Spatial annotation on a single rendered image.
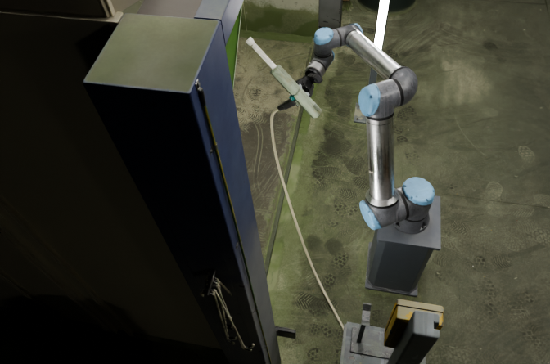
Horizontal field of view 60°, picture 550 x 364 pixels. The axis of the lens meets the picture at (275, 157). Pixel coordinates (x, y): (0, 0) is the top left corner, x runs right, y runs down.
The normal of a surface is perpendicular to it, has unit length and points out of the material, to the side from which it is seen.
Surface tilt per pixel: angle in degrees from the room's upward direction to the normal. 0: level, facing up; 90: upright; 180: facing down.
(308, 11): 90
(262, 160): 0
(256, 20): 90
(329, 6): 90
